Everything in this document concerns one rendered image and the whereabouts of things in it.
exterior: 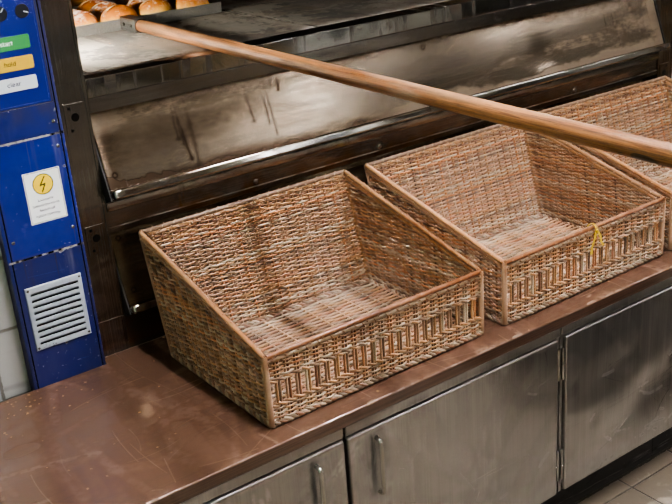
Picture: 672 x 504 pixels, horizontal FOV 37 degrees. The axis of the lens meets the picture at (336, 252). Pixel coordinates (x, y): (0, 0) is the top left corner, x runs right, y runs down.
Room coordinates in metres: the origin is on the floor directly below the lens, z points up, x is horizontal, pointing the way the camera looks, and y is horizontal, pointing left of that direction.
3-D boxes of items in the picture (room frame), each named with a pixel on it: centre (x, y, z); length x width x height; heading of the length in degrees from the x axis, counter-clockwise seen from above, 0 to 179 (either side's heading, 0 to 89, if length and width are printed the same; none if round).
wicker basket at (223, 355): (1.96, 0.05, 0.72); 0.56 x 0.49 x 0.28; 125
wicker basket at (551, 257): (2.30, -0.44, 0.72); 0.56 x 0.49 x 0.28; 125
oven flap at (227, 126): (2.51, -0.27, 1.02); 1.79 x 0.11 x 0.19; 124
